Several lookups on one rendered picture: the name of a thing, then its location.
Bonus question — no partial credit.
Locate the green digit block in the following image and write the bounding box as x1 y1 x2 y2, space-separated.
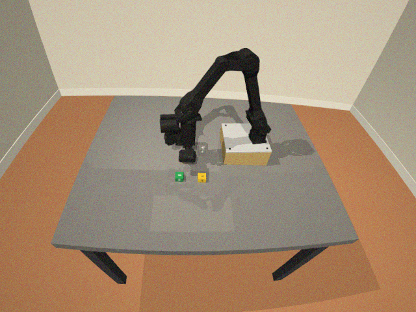
175 172 183 182

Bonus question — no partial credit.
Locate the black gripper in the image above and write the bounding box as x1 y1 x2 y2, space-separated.
179 130 196 163

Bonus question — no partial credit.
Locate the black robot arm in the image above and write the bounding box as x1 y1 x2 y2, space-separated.
159 48 271 146

